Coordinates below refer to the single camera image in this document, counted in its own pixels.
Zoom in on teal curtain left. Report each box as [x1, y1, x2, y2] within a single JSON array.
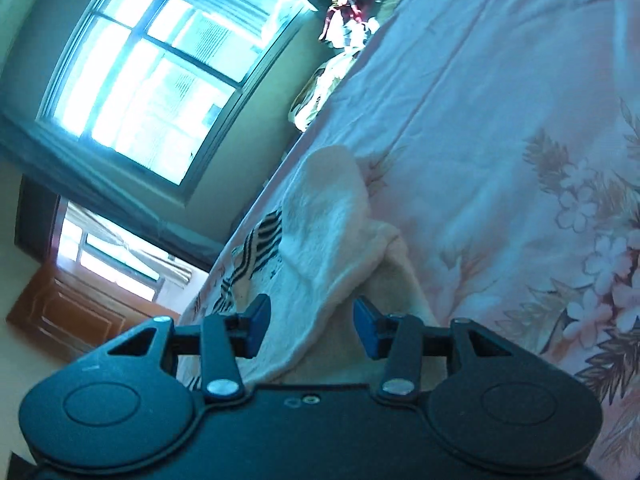
[[1, 112, 224, 270]]

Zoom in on patterned pillow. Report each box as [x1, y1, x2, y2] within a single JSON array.
[[318, 0, 401, 50]]

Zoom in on cream knit striped sweater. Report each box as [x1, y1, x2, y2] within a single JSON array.
[[204, 146, 437, 387]]

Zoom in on large bedroom window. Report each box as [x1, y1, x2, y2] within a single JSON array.
[[38, 0, 314, 200]]

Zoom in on brown wooden door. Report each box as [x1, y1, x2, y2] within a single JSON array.
[[6, 259, 180, 362]]

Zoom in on pink floral bed sheet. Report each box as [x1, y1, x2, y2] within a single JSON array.
[[182, 0, 639, 479]]

